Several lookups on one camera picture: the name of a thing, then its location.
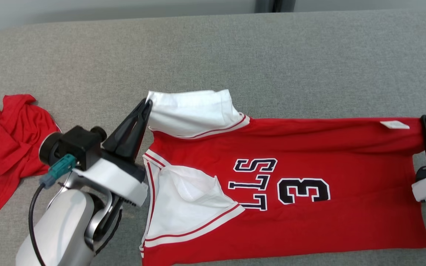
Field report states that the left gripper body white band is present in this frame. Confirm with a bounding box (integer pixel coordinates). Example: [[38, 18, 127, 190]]
[[73, 148, 149, 207]]

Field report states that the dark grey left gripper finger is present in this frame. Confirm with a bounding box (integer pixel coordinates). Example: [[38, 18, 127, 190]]
[[102, 99, 149, 152], [116, 100, 153, 163]]

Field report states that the red basketball jersey white trim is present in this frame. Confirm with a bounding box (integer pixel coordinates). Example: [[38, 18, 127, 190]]
[[139, 89, 426, 266]]

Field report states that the red shorts white side stripe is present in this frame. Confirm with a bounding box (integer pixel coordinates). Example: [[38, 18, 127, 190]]
[[0, 94, 62, 215]]

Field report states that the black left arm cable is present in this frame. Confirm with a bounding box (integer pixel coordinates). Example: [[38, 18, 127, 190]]
[[94, 199, 124, 255]]

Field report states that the grey partition post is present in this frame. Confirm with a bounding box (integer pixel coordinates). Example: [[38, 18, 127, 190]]
[[256, 0, 295, 13]]

